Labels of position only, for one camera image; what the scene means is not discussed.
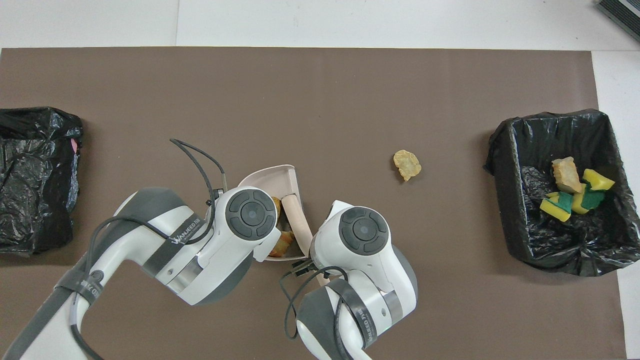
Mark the beige hand brush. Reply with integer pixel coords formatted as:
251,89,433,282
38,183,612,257
281,194,332,289

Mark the beige plastic dustpan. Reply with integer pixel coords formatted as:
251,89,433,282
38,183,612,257
236,164,314,262

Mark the dark striped object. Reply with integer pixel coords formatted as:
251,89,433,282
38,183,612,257
594,0,640,43

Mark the orange striped croissant piece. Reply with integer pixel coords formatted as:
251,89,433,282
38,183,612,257
268,230,297,259

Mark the pale yellow bread chunk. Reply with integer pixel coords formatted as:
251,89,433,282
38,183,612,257
393,149,422,182

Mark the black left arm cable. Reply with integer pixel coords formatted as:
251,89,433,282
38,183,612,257
70,138,229,360

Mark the brown paper table mat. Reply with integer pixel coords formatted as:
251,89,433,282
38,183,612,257
0,47,629,360

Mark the bin wrapped in black bag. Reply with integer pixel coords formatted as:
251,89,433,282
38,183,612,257
0,106,84,256

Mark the green yellow sponge piece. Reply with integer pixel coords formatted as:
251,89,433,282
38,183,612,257
571,186,606,215

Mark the beige crumbly sponge piece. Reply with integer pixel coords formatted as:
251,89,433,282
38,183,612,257
551,156,585,195

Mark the open bin with black bag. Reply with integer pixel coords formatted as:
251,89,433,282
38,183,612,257
482,108,640,277

